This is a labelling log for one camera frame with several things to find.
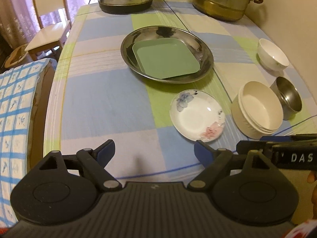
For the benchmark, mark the white floral plate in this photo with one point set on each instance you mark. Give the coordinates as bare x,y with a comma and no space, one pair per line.
195,119

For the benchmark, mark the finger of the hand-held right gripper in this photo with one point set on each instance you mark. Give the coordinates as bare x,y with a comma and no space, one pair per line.
250,145

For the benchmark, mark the cream ribbed bowl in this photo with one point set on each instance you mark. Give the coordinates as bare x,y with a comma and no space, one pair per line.
241,120

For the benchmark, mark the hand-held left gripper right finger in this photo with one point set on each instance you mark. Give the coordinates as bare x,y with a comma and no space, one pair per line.
201,152

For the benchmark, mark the person's right hand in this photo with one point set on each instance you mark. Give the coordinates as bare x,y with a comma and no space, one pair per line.
312,177

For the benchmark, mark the cream plain bowl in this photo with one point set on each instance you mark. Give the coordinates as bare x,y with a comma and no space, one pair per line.
262,106

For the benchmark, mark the white ceramic bowl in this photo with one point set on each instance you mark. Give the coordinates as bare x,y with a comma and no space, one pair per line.
270,54

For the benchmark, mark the patterned curtain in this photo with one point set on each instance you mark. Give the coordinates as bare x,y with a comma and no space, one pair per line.
14,10

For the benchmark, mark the round steel plate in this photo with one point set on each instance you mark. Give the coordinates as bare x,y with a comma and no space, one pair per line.
199,49

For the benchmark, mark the cream wooden chair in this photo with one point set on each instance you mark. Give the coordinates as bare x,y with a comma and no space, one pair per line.
47,32

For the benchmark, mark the blue checked cloth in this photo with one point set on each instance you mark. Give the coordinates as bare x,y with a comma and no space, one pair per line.
14,119

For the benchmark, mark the steel bowl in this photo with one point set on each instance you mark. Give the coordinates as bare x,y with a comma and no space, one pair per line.
289,96

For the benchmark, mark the green square plate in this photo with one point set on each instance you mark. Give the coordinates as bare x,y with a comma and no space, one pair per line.
166,59

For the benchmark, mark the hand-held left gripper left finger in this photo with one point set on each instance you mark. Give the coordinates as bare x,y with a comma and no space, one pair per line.
106,151

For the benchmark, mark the tan round basket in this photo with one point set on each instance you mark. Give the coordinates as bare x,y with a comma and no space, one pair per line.
14,54

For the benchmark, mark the red patterned clothing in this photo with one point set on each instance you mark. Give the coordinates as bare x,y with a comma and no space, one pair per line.
302,230

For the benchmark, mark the steel steamer pot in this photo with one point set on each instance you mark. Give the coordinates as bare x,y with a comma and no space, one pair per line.
218,8

